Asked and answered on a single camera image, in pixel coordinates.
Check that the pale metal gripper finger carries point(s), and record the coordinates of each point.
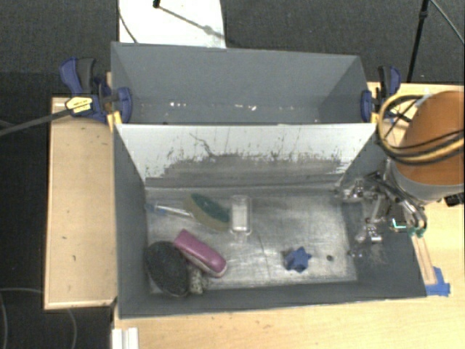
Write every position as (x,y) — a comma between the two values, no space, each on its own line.
(368,235)
(350,192)

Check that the blue star-shaped toy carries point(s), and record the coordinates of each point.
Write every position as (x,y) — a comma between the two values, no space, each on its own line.
(298,259)

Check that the clear glass jar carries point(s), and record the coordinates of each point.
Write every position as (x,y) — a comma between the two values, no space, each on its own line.
(240,214)

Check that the grey metal bin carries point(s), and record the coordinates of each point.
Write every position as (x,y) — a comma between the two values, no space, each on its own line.
(232,151)

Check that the purple oblong case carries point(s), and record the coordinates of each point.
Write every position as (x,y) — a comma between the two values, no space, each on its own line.
(200,253)

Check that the white speckled sponge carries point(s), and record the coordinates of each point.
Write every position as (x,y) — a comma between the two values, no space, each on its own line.
(197,282)

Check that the clear pen with blue tip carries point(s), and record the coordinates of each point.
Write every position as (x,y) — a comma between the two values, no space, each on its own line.
(169,210)

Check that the black round disc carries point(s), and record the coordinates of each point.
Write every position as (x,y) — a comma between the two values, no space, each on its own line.
(167,267)

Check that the pale wood board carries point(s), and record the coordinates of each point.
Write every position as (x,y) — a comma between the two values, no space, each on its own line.
(81,202)

